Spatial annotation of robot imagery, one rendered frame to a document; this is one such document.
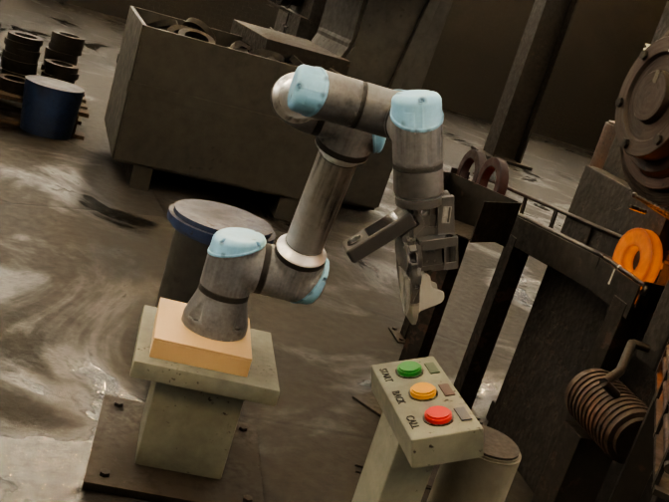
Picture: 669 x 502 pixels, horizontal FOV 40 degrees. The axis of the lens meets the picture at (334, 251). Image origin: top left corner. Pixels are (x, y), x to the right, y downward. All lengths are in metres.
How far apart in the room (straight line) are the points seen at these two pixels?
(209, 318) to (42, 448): 0.48
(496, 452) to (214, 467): 0.82
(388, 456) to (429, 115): 0.52
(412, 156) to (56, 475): 1.14
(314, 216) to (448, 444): 0.73
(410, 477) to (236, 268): 0.73
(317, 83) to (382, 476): 0.61
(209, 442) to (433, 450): 0.88
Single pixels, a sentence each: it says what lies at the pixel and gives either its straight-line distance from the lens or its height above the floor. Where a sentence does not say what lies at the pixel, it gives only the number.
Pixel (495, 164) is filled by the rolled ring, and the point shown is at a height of 0.75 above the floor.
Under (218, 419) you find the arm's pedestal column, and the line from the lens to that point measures 2.09.
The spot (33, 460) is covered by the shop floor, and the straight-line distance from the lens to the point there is 2.14.
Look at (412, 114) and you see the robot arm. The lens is 1.32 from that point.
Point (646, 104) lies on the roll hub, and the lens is 2.22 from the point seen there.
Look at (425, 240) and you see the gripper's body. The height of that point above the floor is 0.83.
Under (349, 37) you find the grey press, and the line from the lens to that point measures 4.95.
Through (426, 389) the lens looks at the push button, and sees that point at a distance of 1.42.
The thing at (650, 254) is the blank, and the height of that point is 0.77.
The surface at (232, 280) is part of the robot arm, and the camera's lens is 2.00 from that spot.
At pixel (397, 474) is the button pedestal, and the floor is 0.48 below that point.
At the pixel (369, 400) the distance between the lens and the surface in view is 2.81.
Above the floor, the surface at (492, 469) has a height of 0.50.
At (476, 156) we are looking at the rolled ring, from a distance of 3.23.
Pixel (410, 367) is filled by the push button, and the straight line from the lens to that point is 1.49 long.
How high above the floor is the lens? 1.14
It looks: 16 degrees down
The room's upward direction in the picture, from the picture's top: 17 degrees clockwise
